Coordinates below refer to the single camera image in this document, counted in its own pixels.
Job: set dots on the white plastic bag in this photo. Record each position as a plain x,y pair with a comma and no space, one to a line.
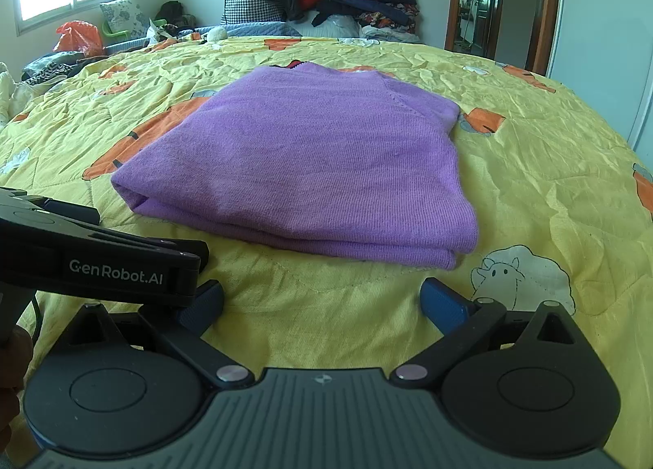
331,28

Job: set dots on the dark patterned clothes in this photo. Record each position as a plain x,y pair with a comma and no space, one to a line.
56,66

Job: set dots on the orange plastic bag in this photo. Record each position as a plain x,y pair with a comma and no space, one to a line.
79,38

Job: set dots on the green plastic chair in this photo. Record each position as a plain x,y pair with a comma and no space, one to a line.
109,30

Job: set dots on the white quilted jacket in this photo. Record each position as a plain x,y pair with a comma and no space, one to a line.
13,92

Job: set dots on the purple sweater with red collar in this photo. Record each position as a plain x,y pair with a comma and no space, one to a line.
306,158

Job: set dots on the person's left hand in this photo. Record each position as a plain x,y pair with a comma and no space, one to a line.
13,362

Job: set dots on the stack of folded clothes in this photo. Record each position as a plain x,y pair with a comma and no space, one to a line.
387,28

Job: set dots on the checkered bag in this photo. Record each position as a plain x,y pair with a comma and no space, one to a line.
250,2

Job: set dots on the dark bag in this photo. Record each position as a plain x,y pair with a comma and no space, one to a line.
173,13

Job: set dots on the yellow floral quilt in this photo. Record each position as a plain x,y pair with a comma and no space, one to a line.
535,168

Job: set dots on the blue blanket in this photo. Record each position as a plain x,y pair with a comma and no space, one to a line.
255,30

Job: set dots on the floral pillow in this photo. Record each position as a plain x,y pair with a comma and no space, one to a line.
125,15

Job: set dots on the wooden door frame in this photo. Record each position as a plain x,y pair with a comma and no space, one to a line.
548,5

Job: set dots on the white fluffy ball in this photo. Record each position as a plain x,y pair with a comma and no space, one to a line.
217,34

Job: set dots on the white wardrobe with flower trim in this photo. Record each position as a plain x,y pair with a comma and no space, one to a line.
602,30

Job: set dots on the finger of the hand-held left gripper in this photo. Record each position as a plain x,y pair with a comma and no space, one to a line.
189,249
71,211

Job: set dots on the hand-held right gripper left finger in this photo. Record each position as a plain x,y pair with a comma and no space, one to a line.
204,306

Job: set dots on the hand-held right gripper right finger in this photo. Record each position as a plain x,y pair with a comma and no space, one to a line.
444,306

